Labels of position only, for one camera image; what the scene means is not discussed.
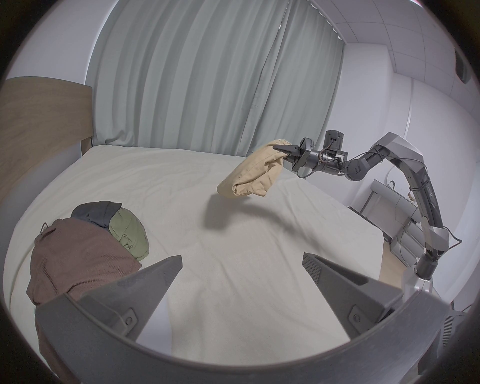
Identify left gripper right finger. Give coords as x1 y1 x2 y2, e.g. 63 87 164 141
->
302 252 404 343

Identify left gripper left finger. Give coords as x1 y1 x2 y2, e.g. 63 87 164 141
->
79 255 184 343

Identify tan shorts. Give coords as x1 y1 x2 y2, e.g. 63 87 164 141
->
217 139 294 198

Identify bed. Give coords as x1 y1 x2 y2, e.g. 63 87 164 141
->
0 77 387 366

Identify white garment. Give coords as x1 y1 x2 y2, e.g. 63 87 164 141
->
135 296 173 357

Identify olive green garment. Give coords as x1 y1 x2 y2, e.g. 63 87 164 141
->
109 209 151 262

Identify grey-green curtain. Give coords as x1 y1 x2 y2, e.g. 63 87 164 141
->
240 0 346 158
92 0 295 156

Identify brown garment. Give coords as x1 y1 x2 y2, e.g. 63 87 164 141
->
26 218 143 306

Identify grey table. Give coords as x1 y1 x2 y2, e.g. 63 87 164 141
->
360 179 409 241

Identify black garment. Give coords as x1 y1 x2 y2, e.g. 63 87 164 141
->
71 201 123 229

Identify black cable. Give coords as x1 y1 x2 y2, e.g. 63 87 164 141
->
442 225 464 250

